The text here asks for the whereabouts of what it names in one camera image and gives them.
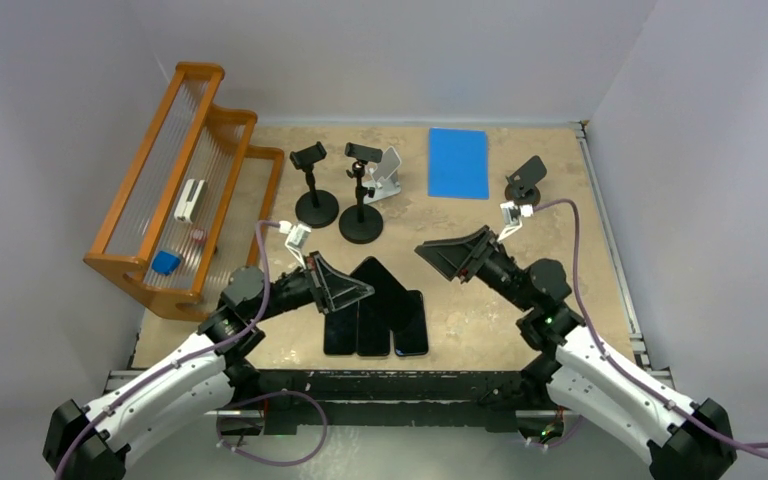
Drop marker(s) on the white folding phone stand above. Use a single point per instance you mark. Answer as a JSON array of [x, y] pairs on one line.
[[384, 181]]

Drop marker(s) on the orange wooden rack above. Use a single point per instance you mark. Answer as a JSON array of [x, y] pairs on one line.
[[189, 136]]

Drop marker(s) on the black phone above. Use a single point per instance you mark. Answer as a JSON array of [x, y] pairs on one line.
[[373, 336], [413, 339], [391, 304]]

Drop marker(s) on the blue rectangular mat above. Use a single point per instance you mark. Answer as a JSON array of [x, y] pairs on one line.
[[458, 164]]

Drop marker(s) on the blue object on rack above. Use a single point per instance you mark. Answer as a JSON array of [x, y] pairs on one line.
[[165, 262]]

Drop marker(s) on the black tall phone stand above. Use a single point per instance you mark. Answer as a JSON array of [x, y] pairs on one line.
[[361, 223]]

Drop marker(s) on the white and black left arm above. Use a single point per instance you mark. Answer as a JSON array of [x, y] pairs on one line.
[[208, 370]]

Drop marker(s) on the white device on rack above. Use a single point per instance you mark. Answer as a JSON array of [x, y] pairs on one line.
[[189, 200]]

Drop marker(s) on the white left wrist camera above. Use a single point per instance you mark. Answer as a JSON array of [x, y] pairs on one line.
[[296, 235]]

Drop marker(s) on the black smartphone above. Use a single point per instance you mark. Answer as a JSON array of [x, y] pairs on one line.
[[340, 332]]

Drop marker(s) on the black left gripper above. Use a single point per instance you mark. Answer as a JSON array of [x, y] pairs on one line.
[[329, 287]]

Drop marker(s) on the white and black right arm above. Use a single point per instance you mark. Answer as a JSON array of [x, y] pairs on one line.
[[674, 435]]

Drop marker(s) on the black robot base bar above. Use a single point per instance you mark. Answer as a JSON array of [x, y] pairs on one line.
[[495, 401]]

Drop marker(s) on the black round-base phone stand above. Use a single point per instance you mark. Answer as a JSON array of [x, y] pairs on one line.
[[317, 208]]

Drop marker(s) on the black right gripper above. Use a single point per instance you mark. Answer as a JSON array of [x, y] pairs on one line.
[[460, 258]]

